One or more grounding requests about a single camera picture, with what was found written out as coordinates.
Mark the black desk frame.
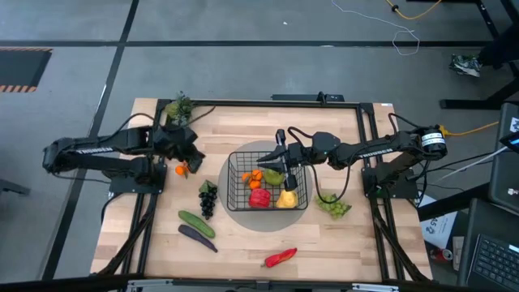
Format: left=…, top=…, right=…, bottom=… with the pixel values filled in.
left=440, top=0, right=519, bottom=110

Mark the black mount bar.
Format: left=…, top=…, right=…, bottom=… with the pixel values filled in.
left=271, top=92, right=345, bottom=103

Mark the orange mandarin cluster with leaf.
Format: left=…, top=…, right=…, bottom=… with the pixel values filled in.
left=241, top=168, right=264, bottom=191
left=174, top=161, right=191, bottom=179

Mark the green cucumber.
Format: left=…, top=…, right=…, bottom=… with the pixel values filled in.
left=178, top=209, right=217, bottom=239

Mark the person's shoe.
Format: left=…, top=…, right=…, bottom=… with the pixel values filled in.
left=448, top=54, right=482, bottom=78

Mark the yellow extension cable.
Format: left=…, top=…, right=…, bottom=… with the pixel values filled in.
left=384, top=0, right=443, bottom=20
left=440, top=120, right=500, bottom=138

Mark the long red chili pepper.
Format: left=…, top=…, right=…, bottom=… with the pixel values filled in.
left=261, top=247, right=298, bottom=269

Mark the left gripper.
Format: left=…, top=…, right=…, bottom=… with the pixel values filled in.
left=153, top=124, right=206, bottom=174

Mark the dark phone with blue screen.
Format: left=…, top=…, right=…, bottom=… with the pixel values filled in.
left=499, top=131, right=519, bottom=153

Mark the grey round mat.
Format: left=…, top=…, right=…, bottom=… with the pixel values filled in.
left=217, top=140, right=314, bottom=233

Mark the black aluminium table frame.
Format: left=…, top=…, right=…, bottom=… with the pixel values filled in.
left=95, top=97, right=433, bottom=285

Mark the person's leg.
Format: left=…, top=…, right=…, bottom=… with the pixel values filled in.
left=476, top=24, right=519, bottom=68

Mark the black grape bunch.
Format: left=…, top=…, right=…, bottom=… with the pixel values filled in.
left=198, top=179, right=219, bottom=221

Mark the white printed paper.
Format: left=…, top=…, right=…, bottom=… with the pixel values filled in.
left=419, top=194, right=458, bottom=249

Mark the silver metal bracket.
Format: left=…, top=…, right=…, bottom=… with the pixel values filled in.
left=126, top=278, right=175, bottom=292
left=351, top=282, right=401, bottom=292

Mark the white floor cable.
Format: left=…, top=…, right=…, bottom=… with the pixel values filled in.
left=331, top=0, right=421, bottom=57

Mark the hazard-striped black floor mat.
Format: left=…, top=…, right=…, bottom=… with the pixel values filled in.
left=0, top=47, right=54, bottom=93

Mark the grey furniture leg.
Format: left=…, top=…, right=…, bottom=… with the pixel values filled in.
left=0, top=178, right=32, bottom=195

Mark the black laptop keyboard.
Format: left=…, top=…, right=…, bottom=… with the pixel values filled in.
left=457, top=198, right=519, bottom=292

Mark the red bell pepper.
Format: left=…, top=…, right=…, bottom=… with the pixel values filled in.
left=247, top=187, right=272, bottom=208

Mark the green pear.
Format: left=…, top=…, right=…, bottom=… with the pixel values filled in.
left=263, top=168, right=285, bottom=187

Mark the yellow bell pepper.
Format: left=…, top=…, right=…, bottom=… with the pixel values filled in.
left=275, top=189, right=299, bottom=209

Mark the red drink can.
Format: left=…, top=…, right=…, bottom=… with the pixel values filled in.
left=430, top=247, right=453, bottom=263

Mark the green artificial plant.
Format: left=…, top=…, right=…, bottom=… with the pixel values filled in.
left=164, top=91, right=195, bottom=127

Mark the green grape bunch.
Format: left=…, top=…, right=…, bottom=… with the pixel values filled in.
left=315, top=193, right=353, bottom=221

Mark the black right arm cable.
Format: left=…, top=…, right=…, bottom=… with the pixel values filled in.
left=286, top=125, right=354, bottom=205

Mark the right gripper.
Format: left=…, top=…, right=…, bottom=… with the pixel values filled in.
left=256, top=128, right=314, bottom=192

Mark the white cord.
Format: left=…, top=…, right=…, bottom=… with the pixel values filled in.
left=435, top=146, right=510, bottom=183

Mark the dark grey laptop lid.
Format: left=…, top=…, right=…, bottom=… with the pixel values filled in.
left=488, top=102, right=519, bottom=214

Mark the purple eggplant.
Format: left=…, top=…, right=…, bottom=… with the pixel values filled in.
left=178, top=224, right=219, bottom=254

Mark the black wire basket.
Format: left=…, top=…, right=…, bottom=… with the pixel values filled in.
left=225, top=150, right=309, bottom=212

